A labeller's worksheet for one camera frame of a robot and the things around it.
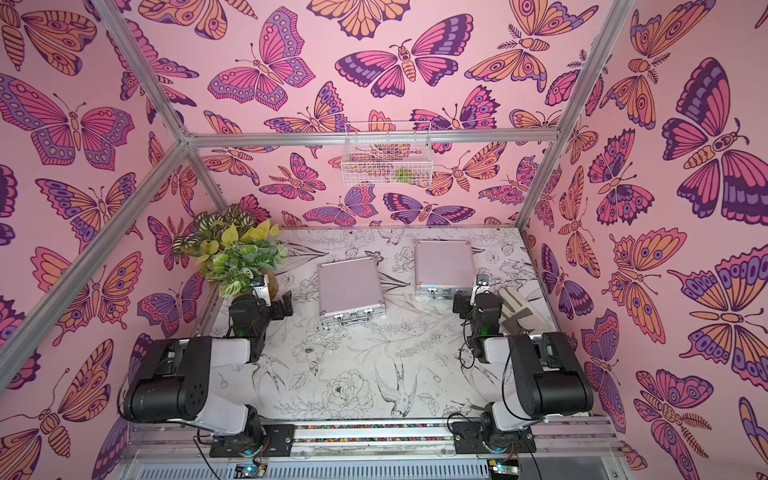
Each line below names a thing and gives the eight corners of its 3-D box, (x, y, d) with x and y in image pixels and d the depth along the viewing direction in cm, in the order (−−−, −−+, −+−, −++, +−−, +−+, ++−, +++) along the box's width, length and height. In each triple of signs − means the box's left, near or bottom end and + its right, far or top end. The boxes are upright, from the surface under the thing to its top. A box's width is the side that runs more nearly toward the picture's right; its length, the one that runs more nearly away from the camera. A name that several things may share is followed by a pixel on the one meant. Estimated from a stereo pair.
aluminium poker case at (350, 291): (322, 329, 95) (318, 321, 91) (320, 272, 109) (317, 263, 105) (388, 318, 97) (387, 310, 93) (377, 264, 111) (377, 255, 107)
